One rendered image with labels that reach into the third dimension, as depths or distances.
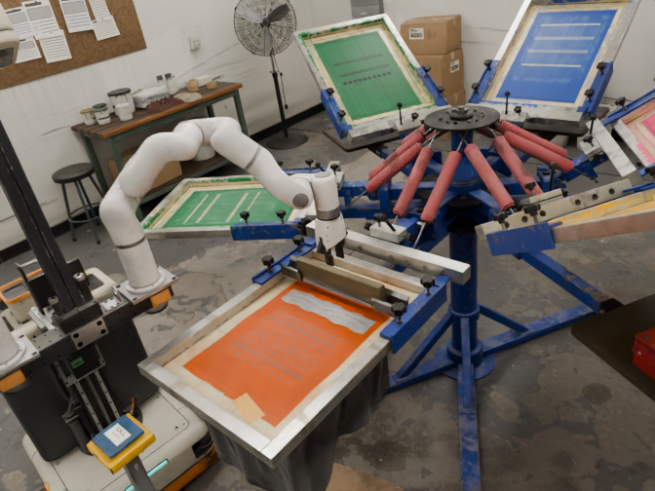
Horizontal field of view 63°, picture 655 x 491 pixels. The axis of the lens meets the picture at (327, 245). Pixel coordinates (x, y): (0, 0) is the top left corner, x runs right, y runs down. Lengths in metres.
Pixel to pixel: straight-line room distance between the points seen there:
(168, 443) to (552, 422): 1.68
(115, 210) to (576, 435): 2.08
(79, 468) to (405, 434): 1.40
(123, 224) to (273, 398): 0.66
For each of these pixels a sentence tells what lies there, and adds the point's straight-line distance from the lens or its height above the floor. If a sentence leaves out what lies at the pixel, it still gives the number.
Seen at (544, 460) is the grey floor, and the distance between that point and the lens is 2.57.
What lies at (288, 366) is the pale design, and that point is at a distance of 1.58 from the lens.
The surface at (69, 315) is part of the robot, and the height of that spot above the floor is 1.17.
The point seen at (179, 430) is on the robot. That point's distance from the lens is 2.49.
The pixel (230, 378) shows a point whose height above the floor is 0.95.
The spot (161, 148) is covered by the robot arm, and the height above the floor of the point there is 1.58.
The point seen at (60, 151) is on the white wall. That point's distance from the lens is 5.29.
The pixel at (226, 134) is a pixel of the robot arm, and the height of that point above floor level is 1.58.
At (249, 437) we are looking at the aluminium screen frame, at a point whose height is 0.99.
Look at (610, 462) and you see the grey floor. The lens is 2.62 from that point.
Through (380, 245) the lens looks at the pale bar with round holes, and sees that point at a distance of 1.89.
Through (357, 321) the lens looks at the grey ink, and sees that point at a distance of 1.68.
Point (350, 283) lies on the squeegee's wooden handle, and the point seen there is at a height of 1.04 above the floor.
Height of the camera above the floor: 2.01
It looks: 30 degrees down
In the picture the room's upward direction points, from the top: 9 degrees counter-clockwise
